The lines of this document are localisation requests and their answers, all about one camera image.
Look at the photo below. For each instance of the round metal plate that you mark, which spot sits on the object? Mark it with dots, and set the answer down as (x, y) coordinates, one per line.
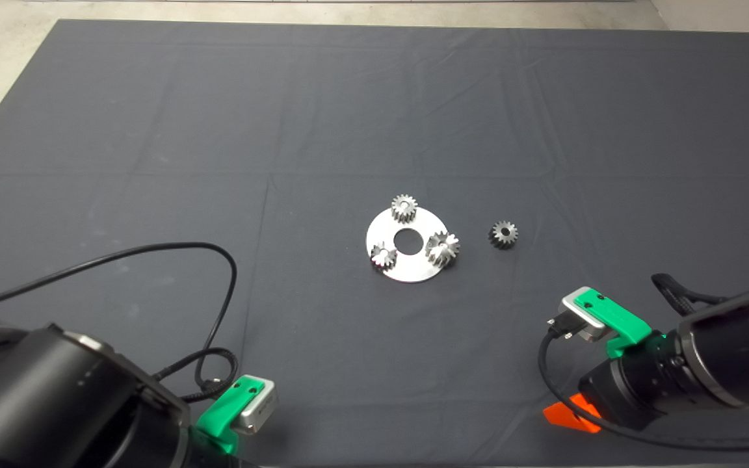
(407, 268)

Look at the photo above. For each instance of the wrist green camera mount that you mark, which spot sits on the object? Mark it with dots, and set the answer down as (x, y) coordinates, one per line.
(222, 416)
(615, 318)

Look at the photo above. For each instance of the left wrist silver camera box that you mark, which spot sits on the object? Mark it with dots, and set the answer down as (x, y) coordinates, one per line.
(256, 406)

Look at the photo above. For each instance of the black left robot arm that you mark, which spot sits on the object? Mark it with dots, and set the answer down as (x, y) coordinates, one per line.
(56, 403)

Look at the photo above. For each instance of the left wrist green camera mount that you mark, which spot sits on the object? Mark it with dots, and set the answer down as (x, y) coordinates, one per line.
(222, 416)

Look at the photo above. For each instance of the large steel gear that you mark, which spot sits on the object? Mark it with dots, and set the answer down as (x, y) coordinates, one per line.
(442, 248)

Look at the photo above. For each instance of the right wrist green camera mount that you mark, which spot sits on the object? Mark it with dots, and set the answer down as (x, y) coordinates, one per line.
(615, 318)

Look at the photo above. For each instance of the small dark steel gear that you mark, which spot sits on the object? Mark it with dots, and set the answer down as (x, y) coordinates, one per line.
(504, 234)

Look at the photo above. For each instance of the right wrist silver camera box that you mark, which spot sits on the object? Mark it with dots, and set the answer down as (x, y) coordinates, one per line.
(581, 320)

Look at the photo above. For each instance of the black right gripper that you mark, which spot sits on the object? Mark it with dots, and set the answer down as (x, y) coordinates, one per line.
(634, 390)

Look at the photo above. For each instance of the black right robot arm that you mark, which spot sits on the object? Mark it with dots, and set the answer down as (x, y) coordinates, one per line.
(738, 351)

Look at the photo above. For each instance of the dark grey table cloth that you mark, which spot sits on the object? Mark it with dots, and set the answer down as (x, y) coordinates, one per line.
(348, 117)

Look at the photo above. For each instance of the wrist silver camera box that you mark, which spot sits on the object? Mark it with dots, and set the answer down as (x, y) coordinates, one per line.
(256, 406)
(581, 320)

